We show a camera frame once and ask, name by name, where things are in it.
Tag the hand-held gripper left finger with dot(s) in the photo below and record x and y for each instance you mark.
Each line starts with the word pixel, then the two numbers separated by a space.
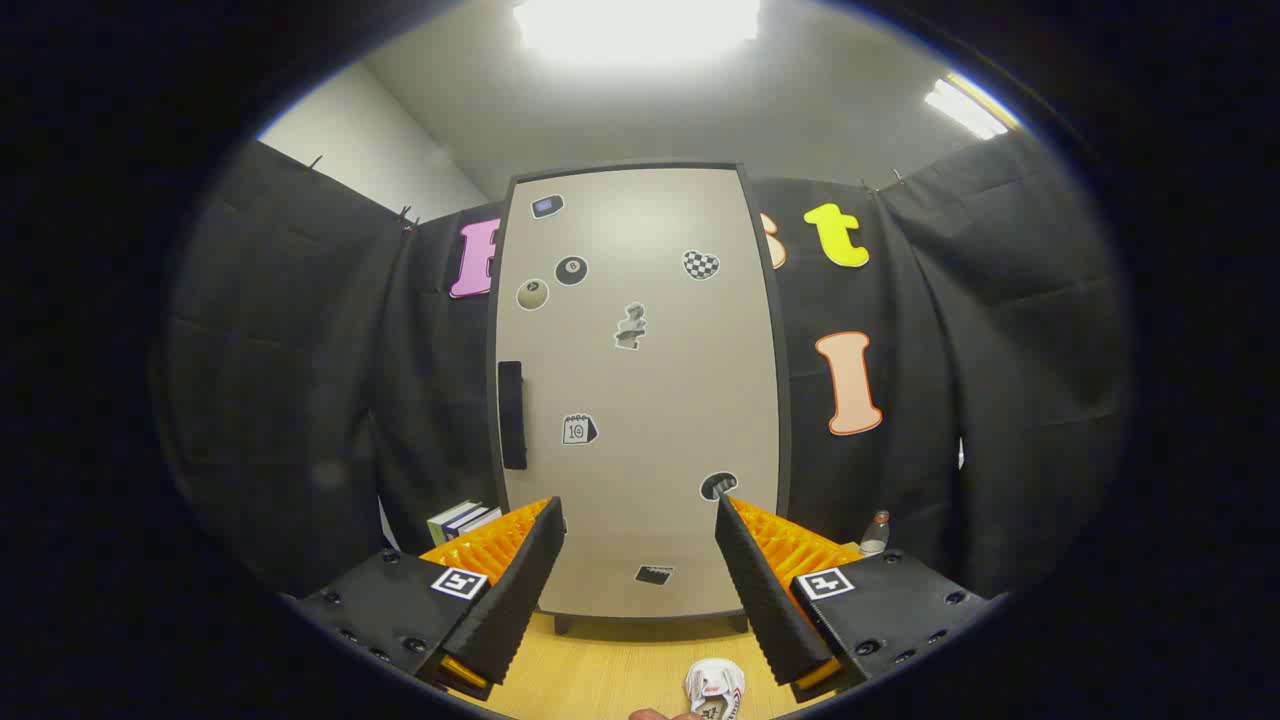
pixel 515 590

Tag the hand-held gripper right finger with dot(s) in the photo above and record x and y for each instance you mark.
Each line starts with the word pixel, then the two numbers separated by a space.
pixel 765 590

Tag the white shoe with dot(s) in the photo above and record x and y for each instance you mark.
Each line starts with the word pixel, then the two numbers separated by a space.
pixel 715 685

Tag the dark grey shoe cabinet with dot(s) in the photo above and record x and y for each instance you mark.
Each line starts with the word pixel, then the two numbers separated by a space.
pixel 783 400

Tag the beige shoe cabinet door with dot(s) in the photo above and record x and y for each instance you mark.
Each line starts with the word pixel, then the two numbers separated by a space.
pixel 640 400

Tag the white spine book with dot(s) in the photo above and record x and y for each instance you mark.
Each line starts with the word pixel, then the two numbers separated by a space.
pixel 485 517

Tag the dark blue spine book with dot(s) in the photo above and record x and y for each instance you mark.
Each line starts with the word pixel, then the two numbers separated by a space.
pixel 466 521

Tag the green spine book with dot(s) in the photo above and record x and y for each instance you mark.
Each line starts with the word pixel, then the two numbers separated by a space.
pixel 445 522

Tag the clear plastic bottle red label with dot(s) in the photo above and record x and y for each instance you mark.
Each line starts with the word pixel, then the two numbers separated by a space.
pixel 875 535

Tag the black backdrop cloth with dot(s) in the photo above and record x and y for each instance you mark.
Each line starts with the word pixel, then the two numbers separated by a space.
pixel 1000 350

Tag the large ceiling light panel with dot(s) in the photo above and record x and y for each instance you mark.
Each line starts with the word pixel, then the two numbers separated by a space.
pixel 635 25

